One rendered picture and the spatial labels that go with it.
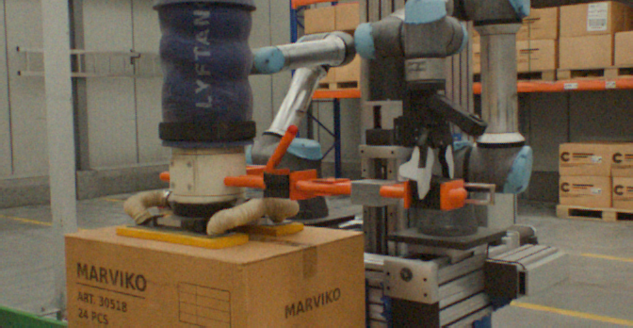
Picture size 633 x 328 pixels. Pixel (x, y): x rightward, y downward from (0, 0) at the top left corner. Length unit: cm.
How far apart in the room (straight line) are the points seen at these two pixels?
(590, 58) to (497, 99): 695
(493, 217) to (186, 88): 110
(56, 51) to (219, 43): 346
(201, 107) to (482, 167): 69
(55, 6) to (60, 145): 91
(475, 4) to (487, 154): 36
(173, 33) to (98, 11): 1068
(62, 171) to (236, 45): 348
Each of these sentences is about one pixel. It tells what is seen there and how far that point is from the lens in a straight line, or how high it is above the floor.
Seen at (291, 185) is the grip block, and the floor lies 121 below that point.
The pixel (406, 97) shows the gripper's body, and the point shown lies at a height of 138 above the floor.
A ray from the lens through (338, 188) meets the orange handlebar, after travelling 141.
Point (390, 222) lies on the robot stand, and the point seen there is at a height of 104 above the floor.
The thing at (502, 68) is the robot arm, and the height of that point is 145.
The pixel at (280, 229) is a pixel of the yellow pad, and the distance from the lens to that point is 164.
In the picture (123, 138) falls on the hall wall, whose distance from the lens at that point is 1242.
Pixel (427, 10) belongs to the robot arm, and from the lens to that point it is 131.
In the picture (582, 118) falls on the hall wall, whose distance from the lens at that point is 1010.
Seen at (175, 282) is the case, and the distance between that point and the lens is 152.
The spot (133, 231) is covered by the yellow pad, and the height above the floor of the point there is 109.
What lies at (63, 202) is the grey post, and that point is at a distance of 503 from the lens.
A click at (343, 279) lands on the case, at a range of 162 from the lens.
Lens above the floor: 137
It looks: 3 degrees down
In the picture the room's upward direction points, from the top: 1 degrees counter-clockwise
